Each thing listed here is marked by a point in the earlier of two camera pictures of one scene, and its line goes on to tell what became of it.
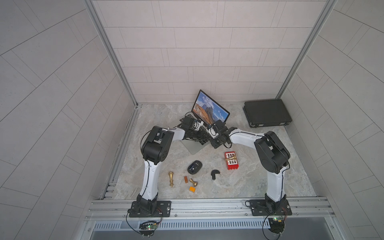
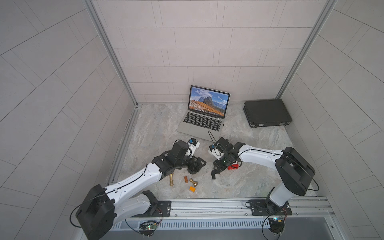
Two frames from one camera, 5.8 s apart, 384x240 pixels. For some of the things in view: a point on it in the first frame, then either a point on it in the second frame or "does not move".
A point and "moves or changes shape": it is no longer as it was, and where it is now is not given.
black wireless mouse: (195, 167) does not move
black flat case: (266, 113) does not move
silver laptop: (207, 111) moves or changes shape
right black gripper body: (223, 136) -> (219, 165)
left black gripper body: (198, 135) -> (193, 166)
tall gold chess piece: (171, 175) does not move
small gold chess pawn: (195, 184) does not move
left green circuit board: (147, 228) does not move
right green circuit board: (277, 224) does not move
